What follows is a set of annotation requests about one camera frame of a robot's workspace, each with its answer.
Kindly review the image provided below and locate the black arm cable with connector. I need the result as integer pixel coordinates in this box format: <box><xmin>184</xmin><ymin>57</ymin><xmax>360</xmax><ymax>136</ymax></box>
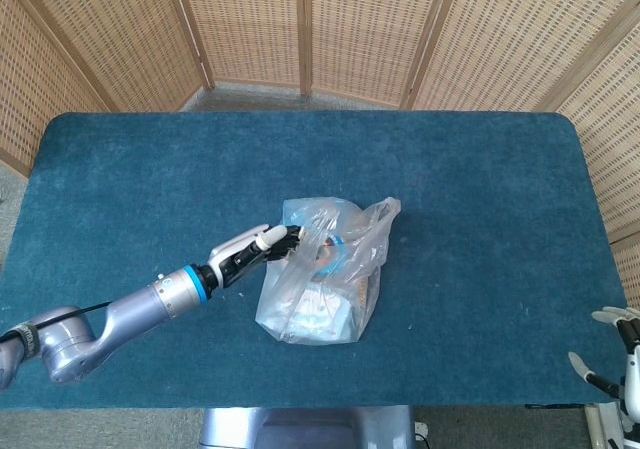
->
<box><xmin>0</xmin><ymin>301</ymin><xmax>114</xmax><ymax>344</ymax></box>

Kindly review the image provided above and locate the blue cookie snack packet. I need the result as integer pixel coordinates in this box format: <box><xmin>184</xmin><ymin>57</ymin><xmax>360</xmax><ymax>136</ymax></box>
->
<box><xmin>294</xmin><ymin>203</ymin><xmax>359</xmax><ymax>278</ymax></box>

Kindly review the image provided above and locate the blue white snack package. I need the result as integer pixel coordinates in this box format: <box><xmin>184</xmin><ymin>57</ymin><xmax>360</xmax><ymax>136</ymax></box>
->
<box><xmin>262</xmin><ymin>281</ymin><xmax>357</xmax><ymax>343</ymax></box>

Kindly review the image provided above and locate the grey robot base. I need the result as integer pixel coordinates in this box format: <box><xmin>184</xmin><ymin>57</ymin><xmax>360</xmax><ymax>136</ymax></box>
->
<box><xmin>198</xmin><ymin>406</ymin><xmax>417</xmax><ymax>449</ymax></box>

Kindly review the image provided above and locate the woven bamboo folding screen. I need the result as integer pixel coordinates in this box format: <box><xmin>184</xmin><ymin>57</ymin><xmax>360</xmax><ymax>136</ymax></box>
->
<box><xmin>0</xmin><ymin>0</ymin><xmax>640</xmax><ymax>311</ymax></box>

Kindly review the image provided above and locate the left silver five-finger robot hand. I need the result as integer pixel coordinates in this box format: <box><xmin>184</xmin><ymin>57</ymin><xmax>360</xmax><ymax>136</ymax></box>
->
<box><xmin>207</xmin><ymin>223</ymin><xmax>307</xmax><ymax>290</ymax></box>

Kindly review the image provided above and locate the blue carpet table mat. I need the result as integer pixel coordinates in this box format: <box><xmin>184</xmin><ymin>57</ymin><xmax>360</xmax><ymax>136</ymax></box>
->
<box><xmin>0</xmin><ymin>111</ymin><xmax>629</xmax><ymax>411</ymax></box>

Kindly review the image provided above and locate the clear plastic carrier bag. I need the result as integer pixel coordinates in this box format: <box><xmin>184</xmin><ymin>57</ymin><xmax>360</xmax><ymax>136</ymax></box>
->
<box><xmin>254</xmin><ymin>196</ymin><xmax>403</xmax><ymax>346</ymax></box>

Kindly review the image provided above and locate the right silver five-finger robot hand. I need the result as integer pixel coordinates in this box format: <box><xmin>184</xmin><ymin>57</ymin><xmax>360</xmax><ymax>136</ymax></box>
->
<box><xmin>568</xmin><ymin>306</ymin><xmax>640</xmax><ymax>415</ymax></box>

